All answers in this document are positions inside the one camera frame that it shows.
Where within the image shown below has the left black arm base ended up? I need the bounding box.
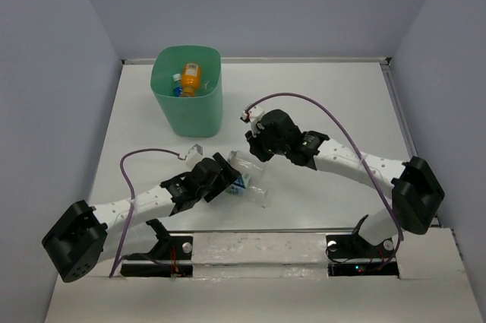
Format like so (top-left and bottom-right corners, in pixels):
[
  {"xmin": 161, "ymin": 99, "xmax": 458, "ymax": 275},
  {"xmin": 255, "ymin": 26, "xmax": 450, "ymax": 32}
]
[{"xmin": 120, "ymin": 219, "xmax": 194, "ymax": 278}]

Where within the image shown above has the tall orange label bottle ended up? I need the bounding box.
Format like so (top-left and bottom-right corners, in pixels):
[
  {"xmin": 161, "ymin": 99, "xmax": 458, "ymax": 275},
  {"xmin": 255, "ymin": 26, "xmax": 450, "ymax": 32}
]
[{"xmin": 196, "ymin": 81, "xmax": 213, "ymax": 97}]

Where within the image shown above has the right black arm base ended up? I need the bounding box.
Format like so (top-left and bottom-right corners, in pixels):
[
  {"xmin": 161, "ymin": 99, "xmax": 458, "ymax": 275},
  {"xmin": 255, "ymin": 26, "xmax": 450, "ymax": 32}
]
[{"xmin": 325, "ymin": 215, "xmax": 399, "ymax": 277}]

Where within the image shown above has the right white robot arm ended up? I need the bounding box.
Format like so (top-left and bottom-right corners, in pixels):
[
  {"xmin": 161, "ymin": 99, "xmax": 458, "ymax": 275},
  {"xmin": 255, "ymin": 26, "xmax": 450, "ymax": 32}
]
[{"xmin": 241, "ymin": 106, "xmax": 445, "ymax": 256}]

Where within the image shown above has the crushed clear blue-label bottle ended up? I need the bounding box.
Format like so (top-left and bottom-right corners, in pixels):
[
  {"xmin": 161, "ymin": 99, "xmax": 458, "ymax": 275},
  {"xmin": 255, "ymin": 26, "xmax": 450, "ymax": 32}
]
[{"xmin": 226, "ymin": 150, "xmax": 269, "ymax": 208}]

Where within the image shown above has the small orange juice bottle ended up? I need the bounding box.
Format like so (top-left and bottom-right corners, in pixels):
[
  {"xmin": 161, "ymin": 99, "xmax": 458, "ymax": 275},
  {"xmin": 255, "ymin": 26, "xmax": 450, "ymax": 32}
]
[{"xmin": 181, "ymin": 63, "xmax": 202, "ymax": 97}]

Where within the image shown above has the green plastic bin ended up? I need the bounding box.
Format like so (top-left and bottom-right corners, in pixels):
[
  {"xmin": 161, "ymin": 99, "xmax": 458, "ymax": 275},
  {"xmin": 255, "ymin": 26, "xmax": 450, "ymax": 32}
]
[{"xmin": 150, "ymin": 45, "xmax": 222, "ymax": 138}]

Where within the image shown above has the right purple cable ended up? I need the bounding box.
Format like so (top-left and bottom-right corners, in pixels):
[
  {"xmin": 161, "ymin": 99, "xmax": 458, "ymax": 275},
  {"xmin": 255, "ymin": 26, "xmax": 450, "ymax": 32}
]
[{"xmin": 242, "ymin": 91, "xmax": 404, "ymax": 263}]

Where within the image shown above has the blue label water bottle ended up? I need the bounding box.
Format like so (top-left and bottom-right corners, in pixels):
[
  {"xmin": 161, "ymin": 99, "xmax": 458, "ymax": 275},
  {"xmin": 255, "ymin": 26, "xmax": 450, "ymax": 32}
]
[{"xmin": 172, "ymin": 74, "xmax": 182, "ymax": 97}]

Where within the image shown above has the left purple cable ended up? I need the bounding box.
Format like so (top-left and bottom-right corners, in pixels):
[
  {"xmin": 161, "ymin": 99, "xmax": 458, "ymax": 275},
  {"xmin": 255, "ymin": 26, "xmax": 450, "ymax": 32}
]
[{"xmin": 109, "ymin": 147, "xmax": 183, "ymax": 278}]

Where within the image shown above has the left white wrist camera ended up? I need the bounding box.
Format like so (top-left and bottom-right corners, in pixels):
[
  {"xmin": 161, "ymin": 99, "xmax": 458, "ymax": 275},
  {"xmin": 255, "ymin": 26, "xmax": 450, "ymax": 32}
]
[{"xmin": 185, "ymin": 144, "xmax": 204, "ymax": 169}]

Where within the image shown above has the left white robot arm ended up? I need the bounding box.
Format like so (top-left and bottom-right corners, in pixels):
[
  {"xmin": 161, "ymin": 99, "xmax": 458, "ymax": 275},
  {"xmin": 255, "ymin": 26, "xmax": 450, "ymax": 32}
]
[{"xmin": 42, "ymin": 153, "xmax": 241, "ymax": 283}]

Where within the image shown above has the purple cable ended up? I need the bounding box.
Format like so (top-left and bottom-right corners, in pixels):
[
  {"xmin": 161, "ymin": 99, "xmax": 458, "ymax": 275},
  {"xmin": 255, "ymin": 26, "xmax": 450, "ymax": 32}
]
[
  {"xmin": 242, "ymin": 91, "xmax": 404, "ymax": 263},
  {"xmin": 109, "ymin": 147, "xmax": 183, "ymax": 278}
]

